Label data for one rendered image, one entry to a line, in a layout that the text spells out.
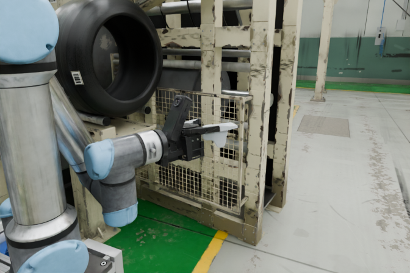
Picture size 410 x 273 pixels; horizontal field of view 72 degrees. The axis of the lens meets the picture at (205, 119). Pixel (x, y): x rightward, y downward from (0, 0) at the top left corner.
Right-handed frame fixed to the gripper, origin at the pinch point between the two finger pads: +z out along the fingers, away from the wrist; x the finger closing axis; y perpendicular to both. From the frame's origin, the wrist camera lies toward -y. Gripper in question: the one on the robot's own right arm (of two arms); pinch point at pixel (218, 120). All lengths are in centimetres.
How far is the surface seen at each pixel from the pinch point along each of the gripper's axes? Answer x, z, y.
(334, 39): -392, 875, -80
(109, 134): -79, -2, 12
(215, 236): -80, 60, 97
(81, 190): -124, -8, 52
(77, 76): -70, -15, -17
